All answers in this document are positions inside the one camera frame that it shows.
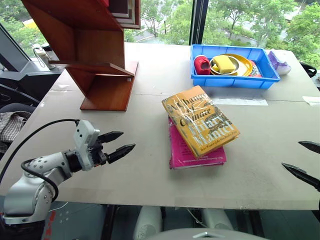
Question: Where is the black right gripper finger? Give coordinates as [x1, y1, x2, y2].
[297, 140, 320, 154]
[281, 162, 320, 193]

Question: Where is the blue plastic bin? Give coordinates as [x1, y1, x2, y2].
[190, 44, 282, 90]

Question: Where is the yellow round plate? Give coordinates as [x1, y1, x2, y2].
[209, 53, 254, 77]

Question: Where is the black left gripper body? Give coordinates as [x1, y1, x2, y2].
[86, 138, 110, 168]

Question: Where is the grey rounded robot torso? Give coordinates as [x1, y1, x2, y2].
[143, 227, 270, 240]

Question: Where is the red-brown wooden bookshelf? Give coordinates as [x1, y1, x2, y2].
[20, 0, 142, 112]

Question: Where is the white paper sheet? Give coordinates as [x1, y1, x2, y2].
[302, 95, 320, 107]

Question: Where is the red plastic cup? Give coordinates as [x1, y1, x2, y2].
[193, 55, 212, 76]

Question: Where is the yellow sponge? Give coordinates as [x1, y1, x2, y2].
[213, 55, 237, 74]

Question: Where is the dark window frame post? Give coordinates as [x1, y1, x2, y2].
[188, 0, 210, 47]

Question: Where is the black table leg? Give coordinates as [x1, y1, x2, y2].
[100, 204, 119, 240]

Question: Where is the yellow hardcover book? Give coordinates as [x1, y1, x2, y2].
[161, 85, 241, 159]

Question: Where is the white rounded shape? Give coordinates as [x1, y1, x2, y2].
[201, 208, 235, 232]
[132, 205, 164, 240]

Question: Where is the pink paperback book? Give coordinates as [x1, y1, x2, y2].
[167, 116, 228, 170]

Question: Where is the purple and white bag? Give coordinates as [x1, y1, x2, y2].
[267, 49, 292, 76]

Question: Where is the dark side desk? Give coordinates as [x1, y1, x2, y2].
[0, 23, 66, 106]

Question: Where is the black office chair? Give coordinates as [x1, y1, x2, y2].
[299, 61, 320, 92]

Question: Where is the red and white packet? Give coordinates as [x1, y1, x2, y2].
[246, 59, 264, 79]

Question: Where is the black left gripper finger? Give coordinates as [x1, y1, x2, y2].
[97, 131, 125, 144]
[106, 143, 136, 165]

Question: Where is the grey rimmed bowl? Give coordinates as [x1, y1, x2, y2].
[209, 55, 243, 76]

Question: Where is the white bottle with cord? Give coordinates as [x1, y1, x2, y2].
[32, 43, 58, 71]

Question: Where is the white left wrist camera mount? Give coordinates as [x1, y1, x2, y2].
[72, 119, 101, 172]

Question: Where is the checked cloth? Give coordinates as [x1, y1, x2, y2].
[0, 110, 33, 152]

